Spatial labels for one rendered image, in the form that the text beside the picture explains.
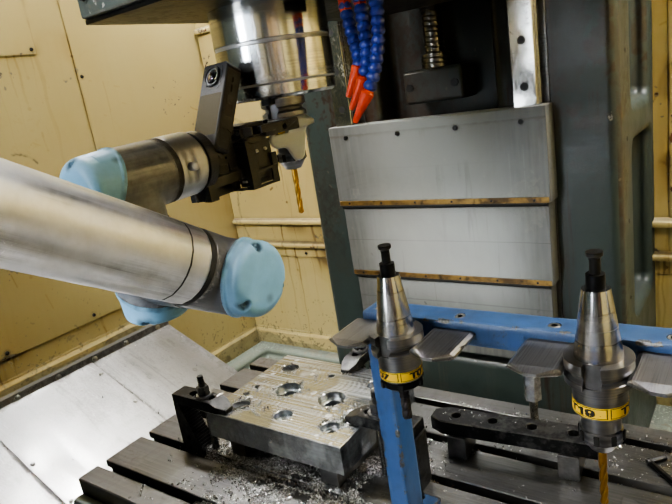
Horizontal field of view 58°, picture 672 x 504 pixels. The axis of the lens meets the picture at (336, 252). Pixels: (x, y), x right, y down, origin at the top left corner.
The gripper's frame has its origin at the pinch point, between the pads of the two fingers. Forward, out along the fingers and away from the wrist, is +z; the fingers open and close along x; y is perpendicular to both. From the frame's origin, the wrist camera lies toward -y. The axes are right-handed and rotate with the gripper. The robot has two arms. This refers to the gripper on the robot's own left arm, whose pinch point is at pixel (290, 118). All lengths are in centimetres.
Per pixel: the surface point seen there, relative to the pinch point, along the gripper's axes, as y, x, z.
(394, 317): 21.7, 22.9, -16.1
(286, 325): 79, -85, 80
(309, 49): -8.6, 7.7, -3.0
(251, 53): -9.2, 2.7, -8.5
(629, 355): 24, 46, -14
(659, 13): -6, 36, 82
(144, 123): 0, -100, 52
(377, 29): -9.0, 19.6, -5.7
